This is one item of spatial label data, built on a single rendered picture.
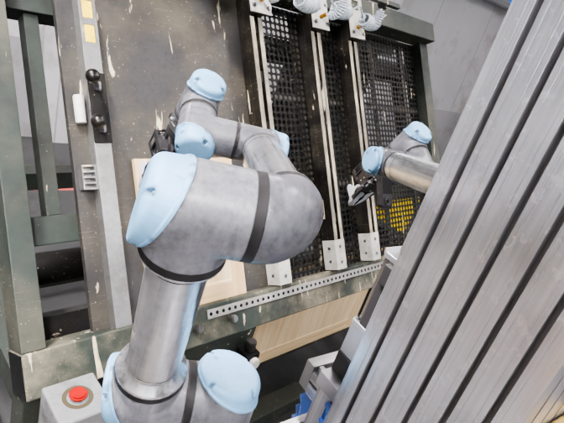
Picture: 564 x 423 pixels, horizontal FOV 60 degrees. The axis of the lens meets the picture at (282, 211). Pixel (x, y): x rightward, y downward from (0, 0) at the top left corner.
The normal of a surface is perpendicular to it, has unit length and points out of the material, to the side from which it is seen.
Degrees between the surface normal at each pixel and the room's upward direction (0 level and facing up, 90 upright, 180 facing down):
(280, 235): 83
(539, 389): 90
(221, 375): 7
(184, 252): 103
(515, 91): 90
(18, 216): 57
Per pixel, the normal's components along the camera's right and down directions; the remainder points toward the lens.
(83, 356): 0.69, -0.07
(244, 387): 0.40, -0.84
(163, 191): 0.23, -0.11
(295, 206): 0.64, -0.28
